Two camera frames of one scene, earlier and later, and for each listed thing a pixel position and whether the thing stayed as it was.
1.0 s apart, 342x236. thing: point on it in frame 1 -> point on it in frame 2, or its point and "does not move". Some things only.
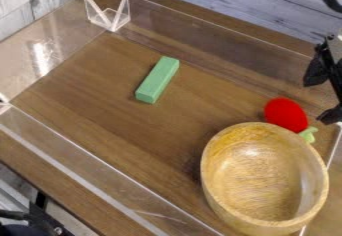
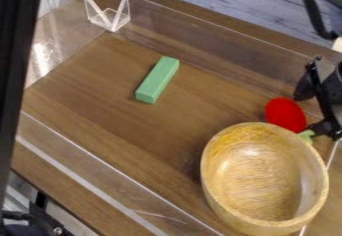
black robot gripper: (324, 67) -> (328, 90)
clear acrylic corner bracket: (108, 19) does not move
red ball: (284, 113) does not move
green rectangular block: (156, 79) does not move
